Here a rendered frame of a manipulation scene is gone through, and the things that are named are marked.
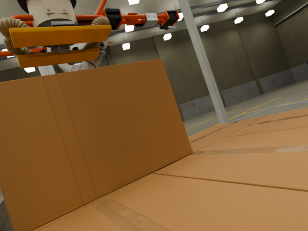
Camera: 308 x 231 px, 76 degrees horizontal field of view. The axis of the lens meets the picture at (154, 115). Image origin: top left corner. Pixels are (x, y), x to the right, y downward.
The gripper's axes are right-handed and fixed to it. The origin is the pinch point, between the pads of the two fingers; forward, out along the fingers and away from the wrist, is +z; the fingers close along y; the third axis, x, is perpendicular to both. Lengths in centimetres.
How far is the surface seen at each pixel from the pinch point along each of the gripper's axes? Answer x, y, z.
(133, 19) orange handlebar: -9.1, 3.2, 15.4
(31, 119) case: 44, 43, 33
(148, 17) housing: -18.0, 2.5, 15.7
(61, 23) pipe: 26.8, 10.6, 25.3
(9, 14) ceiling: 28, -560, -829
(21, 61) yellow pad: 42.2, 14.9, 6.1
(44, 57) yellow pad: 33.6, 14.9, 7.7
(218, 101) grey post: -239, 56, -157
